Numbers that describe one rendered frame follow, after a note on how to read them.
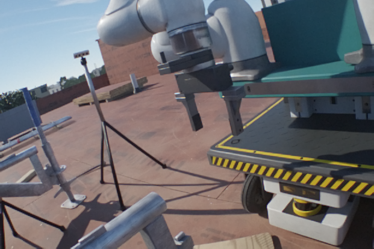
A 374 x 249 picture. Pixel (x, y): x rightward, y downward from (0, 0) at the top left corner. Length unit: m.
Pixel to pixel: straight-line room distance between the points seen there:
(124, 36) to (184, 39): 0.16
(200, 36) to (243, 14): 0.28
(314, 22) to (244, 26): 0.22
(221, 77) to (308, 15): 0.40
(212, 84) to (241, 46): 0.28
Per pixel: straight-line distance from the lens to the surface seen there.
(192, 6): 0.51
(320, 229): 0.77
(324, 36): 0.78
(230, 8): 0.76
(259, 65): 0.77
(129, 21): 0.57
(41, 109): 11.96
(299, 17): 0.80
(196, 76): 0.53
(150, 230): 0.50
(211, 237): 0.95
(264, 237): 0.88
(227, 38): 0.76
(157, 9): 0.53
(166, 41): 0.84
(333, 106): 0.92
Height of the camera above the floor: 0.66
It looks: 13 degrees down
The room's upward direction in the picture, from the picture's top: 17 degrees counter-clockwise
